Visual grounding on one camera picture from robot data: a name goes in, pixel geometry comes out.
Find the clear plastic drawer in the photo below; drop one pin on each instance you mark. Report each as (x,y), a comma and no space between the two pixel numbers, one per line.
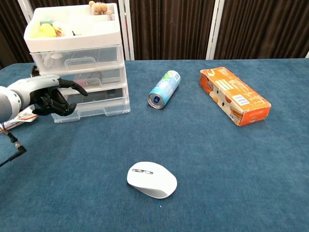
(96,111)
(111,77)
(103,54)

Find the white plastic drawer unit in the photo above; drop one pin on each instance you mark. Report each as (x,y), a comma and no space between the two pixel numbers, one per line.
(77,41)

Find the pink small item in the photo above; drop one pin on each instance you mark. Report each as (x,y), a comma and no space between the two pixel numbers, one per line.
(82,82)

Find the brown plush toy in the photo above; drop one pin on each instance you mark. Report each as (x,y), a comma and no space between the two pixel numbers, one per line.
(99,8)

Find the yellow soft toy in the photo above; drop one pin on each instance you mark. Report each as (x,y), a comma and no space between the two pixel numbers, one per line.
(47,31)

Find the blue table cloth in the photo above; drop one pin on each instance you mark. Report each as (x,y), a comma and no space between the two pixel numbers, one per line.
(96,149)

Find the light blue drink can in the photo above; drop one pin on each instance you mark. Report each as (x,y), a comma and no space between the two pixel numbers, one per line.
(164,88)

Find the small black object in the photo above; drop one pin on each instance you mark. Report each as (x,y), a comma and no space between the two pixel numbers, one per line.
(35,71)

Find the grey round item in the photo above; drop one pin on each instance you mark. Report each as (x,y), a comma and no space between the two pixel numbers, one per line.
(95,77)

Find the small green item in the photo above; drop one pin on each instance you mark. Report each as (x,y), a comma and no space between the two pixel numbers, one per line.
(46,21)

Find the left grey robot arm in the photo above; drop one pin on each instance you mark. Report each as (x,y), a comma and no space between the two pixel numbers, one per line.
(7,104)

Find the white snack bag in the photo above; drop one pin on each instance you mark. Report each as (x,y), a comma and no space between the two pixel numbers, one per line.
(21,118)

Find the small orange-labelled bottle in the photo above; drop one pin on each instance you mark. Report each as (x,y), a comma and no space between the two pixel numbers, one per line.
(59,29)

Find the orange cracker box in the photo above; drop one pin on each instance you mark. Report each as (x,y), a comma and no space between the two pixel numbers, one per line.
(231,93)

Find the small black clip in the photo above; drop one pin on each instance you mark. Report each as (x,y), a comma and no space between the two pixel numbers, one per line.
(76,33)

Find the white bottle in drawer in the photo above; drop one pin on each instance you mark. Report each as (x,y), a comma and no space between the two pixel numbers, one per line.
(53,59)

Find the white frame post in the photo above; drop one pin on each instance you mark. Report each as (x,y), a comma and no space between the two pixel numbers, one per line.
(213,29)
(25,7)
(126,29)

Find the white computer mouse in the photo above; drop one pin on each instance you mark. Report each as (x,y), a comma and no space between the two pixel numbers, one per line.
(152,180)

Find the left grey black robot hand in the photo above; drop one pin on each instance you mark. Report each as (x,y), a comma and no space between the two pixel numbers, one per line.
(38,90)

